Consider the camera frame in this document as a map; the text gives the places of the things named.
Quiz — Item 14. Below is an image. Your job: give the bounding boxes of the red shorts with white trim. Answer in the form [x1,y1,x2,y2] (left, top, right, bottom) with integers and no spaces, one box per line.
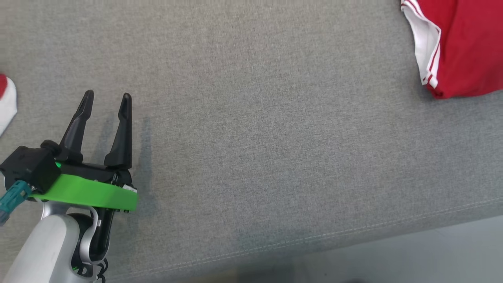
[0,74,18,136]

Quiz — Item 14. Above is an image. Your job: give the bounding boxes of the grey fabric sofa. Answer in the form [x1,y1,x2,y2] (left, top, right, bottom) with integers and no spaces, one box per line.
[0,0,503,281]

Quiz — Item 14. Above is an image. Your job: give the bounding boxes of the red basketball jersey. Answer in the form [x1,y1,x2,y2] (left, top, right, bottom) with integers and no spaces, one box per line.
[401,0,503,99]

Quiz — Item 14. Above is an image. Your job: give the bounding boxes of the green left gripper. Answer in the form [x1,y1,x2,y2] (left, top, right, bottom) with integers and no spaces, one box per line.
[29,90,138,213]

